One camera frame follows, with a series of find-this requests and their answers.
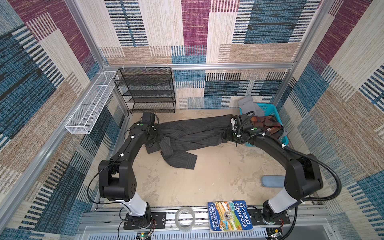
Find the blue oval case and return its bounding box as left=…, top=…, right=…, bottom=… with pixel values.
left=261, top=175, right=285, bottom=188

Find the plaid red brown shirt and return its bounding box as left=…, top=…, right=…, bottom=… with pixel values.
left=251, top=116, right=284, bottom=139

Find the dark grey pinstripe shirt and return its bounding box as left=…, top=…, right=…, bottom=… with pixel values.
left=145, top=114, right=234, bottom=170

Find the white wire mesh tray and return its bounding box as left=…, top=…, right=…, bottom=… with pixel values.
left=65, top=72, right=117, bottom=135

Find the light grey shirt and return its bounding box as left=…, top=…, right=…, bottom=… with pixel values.
left=238, top=96, right=265, bottom=117

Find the black corrugated cable hose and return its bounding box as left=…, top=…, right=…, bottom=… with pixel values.
left=235, top=111, right=343, bottom=240

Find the black wire shelf rack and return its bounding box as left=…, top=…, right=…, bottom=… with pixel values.
left=115, top=67, right=176, bottom=114

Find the clear tape roll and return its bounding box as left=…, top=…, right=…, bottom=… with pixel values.
left=175, top=207, right=196, bottom=232

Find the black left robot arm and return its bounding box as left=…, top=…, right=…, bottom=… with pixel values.
left=98, top=112, right=158, bottom=220

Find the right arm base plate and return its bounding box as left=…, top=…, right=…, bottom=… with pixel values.
left=247, top=206, right=291, bottom=226

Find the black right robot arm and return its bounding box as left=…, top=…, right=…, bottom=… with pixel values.
left=227, top=115, right=324, bottom=224

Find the treehouse paperback book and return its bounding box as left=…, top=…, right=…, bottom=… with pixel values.
left=207, top=200, right=253, bottom=233

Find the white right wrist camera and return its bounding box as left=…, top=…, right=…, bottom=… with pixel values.
left=231, top=118, right=238, bottom=131

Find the teal plastic laundry basket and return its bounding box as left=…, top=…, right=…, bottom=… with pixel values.
left=236, top=101, right=289, bottom=146

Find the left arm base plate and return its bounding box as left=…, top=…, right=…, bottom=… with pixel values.
left=123, top=212, right=167, bottom=230

